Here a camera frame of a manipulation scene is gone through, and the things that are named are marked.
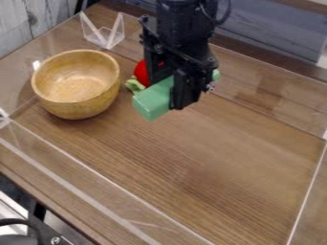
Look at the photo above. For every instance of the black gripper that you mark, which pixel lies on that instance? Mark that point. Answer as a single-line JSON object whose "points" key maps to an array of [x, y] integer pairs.
{"points": [[175, 38]]}

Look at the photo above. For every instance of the green rectangular block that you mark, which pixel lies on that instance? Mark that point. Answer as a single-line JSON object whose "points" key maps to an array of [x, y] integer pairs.
{"points": [[151, 101]]}

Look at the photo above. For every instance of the brown wooden bowl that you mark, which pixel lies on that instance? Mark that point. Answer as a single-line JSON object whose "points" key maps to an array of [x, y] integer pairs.
{"points": [[76, 84]]}

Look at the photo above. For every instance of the red toy strawberry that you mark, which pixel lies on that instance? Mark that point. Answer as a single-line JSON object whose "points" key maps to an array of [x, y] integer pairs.
{"points": [[139, 80]]}

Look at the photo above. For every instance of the clear acrylic corner bracket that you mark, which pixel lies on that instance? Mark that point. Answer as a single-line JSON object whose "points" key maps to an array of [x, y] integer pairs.
{"points": [[106, 37]]}

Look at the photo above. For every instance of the clear acrylic front wall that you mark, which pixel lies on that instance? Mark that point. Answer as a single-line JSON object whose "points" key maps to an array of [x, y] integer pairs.
{"points": [[100, 208]]}

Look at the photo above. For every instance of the black metal clamp bracket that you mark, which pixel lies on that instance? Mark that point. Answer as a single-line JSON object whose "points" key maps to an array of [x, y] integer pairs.
{"points": [[47, 235]]}

